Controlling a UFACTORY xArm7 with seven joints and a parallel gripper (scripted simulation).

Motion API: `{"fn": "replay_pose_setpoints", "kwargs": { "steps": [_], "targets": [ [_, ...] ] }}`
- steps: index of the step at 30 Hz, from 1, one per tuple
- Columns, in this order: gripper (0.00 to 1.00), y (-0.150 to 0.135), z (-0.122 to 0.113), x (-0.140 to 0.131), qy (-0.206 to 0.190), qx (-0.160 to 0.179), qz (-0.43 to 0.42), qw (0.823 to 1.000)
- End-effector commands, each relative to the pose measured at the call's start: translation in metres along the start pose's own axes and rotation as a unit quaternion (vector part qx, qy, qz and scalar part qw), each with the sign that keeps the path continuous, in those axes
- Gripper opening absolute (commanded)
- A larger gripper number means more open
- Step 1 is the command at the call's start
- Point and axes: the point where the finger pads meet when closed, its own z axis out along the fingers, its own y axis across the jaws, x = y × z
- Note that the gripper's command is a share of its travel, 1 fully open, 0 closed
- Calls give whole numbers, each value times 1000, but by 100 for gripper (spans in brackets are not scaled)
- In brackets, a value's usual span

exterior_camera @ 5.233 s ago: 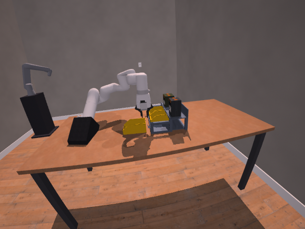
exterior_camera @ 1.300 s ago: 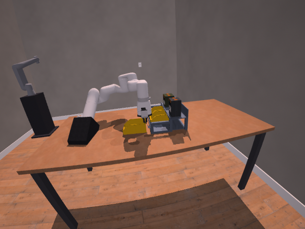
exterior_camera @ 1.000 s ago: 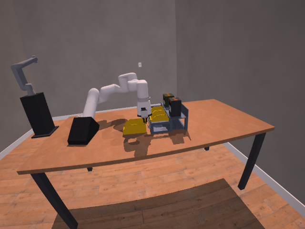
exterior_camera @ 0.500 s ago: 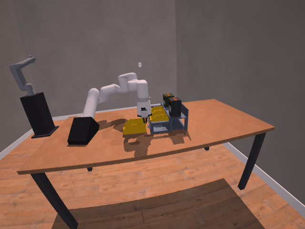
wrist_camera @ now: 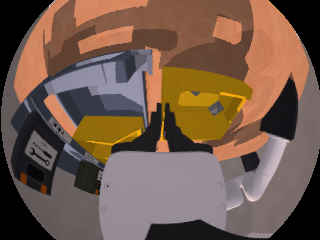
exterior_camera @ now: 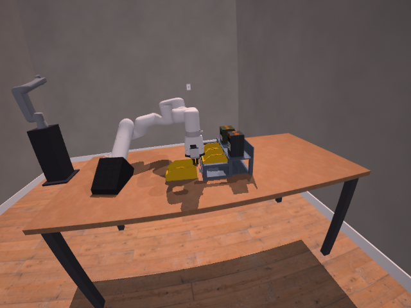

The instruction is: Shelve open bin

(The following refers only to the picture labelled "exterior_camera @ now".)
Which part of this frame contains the dark olive case with orange latches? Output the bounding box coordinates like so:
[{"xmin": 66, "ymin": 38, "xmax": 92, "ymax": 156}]
[{"xmin": 220, "ymin": 126, "xmax": 235, "ymax": 144}]

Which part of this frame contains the yellow bin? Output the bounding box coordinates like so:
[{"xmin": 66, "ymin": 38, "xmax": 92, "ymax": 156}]
[
  {"xmin": 204, "ymin": 142, "xmax": 221, "ymax": 152},
  {"xmin": 165, "ymin": 159, "xmax": 198, "ymax": 181},
  {"xmin": 202, "ymin": 148, "xmax": 228, "ymax": 164}
]

